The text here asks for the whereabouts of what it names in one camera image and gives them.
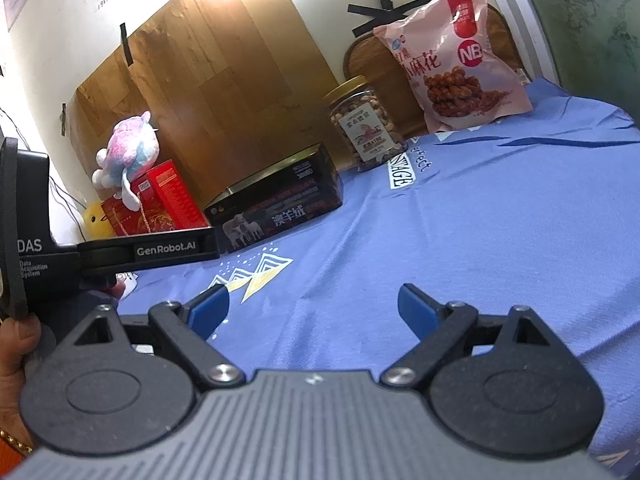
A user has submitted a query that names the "green patterned glass door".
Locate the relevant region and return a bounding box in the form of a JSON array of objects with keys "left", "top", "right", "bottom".
[{"left": 475, "top": 0, "right": 640, "bottom": 126}]

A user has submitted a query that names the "clear nut jar gold lid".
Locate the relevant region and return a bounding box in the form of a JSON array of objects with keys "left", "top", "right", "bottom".
[{"left": 322, "top": 75, "right": 408, "bottom": 173}]

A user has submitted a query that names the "person's left hand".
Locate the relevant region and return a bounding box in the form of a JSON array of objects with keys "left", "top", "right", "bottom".
[{"left": 0, "top": 316, "right": 43, "bottom": 431}]

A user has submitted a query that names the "pink snack bag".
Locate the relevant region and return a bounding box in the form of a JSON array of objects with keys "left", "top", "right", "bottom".
[{"left": 372, "top": 0, "right": 533, "bottom": 133}]

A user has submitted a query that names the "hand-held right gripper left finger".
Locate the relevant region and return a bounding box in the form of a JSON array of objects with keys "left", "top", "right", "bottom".
[{"left": 75, "top": 282, "right": 246, "bottom": 387}]

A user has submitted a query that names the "large wooden board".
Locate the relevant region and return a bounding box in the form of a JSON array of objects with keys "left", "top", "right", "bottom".
[{"left": 65, "top": 0, "right": 346, "bottom": 211}]

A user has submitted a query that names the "flat red box gold print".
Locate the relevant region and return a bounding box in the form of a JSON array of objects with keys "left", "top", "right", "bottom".
[{"left": 101, "top": 195, "right": 173, "bottom": 237}]

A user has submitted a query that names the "yellow plush toy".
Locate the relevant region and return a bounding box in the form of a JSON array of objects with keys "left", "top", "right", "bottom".
[{"left": 82, "top": 201, "right": 117, "bottom": 240}]

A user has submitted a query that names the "tall red box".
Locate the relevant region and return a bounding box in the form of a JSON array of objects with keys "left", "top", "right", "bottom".
[{"left": 132, "top": 160, "right": 208, "bottom": 233}]

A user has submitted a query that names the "black cardboard box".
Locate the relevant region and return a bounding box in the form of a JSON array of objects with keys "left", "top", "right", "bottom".
[{"left": 202, "top": 142, "right": 345, "bottom": 254}]

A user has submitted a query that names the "gold bead bracelet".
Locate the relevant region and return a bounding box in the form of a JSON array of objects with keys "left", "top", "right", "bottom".
[{"left": 0, "top": 427, "right": 35, "bottom": 456}]

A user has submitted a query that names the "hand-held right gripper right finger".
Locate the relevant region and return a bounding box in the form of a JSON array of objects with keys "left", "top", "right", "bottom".
[{"left": 380, "top": 282, "right": 563, "bottom": 388}]

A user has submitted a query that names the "round wooden tray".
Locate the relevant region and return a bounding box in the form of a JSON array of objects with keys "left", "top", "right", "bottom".
[{"left": 342, "top": 2, "right": 526, "bottom": 171}]

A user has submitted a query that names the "blue printed cloth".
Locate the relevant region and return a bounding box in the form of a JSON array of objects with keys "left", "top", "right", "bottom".
[{"left": 115, "top": 77, "right": 640, "bottom": 480}]

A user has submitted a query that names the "pink blue plush toy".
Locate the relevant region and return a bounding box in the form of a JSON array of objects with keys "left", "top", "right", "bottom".
[{"left": 92, "top": 111, "right": 161, "bottom": 211}]

